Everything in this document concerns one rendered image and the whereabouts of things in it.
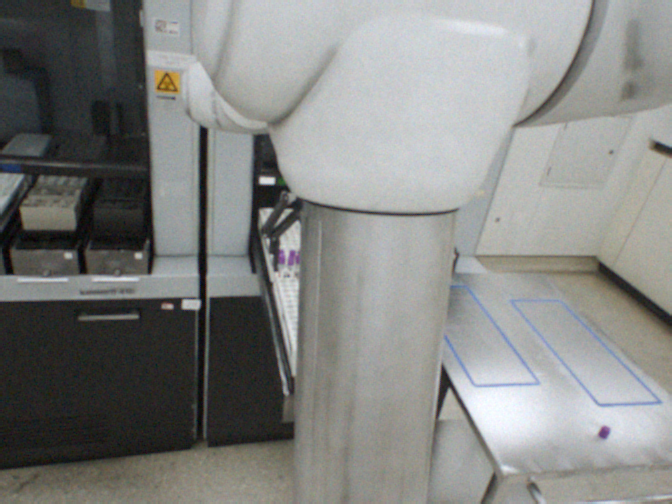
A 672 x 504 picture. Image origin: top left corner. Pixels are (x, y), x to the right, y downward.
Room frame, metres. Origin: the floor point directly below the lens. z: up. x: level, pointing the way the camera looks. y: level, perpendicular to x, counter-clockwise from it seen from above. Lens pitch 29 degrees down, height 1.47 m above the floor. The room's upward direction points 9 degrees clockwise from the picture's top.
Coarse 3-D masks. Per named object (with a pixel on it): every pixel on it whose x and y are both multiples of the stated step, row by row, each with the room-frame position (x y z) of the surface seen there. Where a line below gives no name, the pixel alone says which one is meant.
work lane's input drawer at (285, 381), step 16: (256, 224) 1.27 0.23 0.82; (256, 240) 1.20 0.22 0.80; (256, 256) 1.13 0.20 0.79; (256, 272) 1.11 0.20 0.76; (272, 288) 0.97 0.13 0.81; (272, 304) 0.91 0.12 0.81; (272, 320) 0.86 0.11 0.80; (272, 336) 0.82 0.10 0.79; (272, 352) 0.80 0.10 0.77; (288, 368) 0.71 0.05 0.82; (288, 384) 0.68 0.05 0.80; (288, 400) 0.65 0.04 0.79; (288, 416) 0.66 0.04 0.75
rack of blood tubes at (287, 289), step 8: (280, 280) 0.93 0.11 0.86; (288, 280) 0.93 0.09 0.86; (296, 280) 0.94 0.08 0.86; (280, 288) 0.90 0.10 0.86; (288, 288) 0.90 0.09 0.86; (296, 288) 0.91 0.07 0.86; (280, 296) 0.87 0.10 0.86; (288, 296) 0.88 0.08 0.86; (296, 296) 0.89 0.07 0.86; (280, 304) 0.89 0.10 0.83; (288, 304) 0.84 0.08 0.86; (296, 304) 0.85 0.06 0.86; (280, 312) 0.86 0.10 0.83; (288, 312) 0.83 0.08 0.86; (296, 312) 0.82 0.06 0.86; (288, 320) 0.79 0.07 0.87; (296, 320) 0.79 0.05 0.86; (288, 328) 0.77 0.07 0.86; (296, 328) 0.78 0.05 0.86; (288, 336) 0.81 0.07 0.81; (288, 344) 0.79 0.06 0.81; (288, 352) 0.74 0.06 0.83; (288, 360) 0.74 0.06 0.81
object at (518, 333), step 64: (448, 320) 0.94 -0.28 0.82; (512, 320) 0.99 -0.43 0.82; (576, 320) 1.03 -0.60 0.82; (448, 384) 0.75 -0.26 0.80; (512, 384) 0.76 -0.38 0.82; (576, 384) 0.80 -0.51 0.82; (640, 384) 0.83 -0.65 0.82; (448, 448) 1.07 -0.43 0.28; (512, 448) 0.61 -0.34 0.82; (576, 448) 0.63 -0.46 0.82; (640, 448) 0.66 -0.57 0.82
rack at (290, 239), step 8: (264, 208) 1.28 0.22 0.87; (264, 216) 1.23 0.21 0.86; (296, 224) 1.22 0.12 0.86; (288, 232) 1.16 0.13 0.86; (296, 232) 1.17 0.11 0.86; (264, 240) 1.16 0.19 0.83; (280, 240) 1.11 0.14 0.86; (288, 240) 1.12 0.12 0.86; (296, 240) 1.12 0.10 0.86; (264, 248) 1.13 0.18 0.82; (280, 248) 1.08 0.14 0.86; (288, 248) 1.09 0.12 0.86; (296, 248) 1.09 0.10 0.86; (288, 256) 1.04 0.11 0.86; (272, 272) 1.00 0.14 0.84; (272, 280) 0.99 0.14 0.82
